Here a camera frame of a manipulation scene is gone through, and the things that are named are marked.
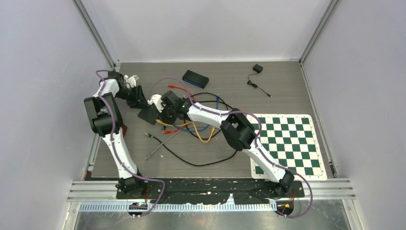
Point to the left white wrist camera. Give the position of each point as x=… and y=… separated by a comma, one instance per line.
x=130, y=81

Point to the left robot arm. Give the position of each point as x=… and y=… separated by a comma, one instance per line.
x=106, y=121

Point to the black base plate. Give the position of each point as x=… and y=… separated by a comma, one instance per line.
x=207, y=191

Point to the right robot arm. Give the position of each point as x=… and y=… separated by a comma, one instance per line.
x=239, y=133

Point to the black switch with blue ports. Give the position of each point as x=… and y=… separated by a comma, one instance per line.
x=195, y=79

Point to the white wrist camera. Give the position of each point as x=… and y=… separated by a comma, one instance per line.
x=156, y=100
x=130, y=81

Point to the brown object at left edge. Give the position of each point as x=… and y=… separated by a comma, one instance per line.
x=124, y=130

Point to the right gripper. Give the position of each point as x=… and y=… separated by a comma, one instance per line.
x=162, y=118

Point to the green white chessboard mat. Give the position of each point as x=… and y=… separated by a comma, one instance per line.
x=291, y=140

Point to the black power adapter with cord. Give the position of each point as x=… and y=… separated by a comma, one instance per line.
x=253, y=79

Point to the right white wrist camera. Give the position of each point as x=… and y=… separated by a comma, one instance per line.
x=156, y=100

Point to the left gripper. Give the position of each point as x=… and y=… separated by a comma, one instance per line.
x=140, y=101

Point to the plain black network switch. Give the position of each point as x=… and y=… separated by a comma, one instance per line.
x=149, y=114

